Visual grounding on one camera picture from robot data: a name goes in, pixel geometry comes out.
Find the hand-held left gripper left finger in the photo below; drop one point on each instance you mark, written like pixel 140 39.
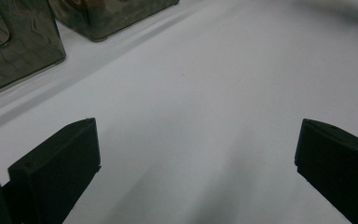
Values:
pixel 52 174

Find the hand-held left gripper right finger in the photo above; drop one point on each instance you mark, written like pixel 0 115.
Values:
pixel 338 168

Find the dark translucent storage box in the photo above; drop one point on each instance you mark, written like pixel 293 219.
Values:
pixel 34 46
pixel 112 18

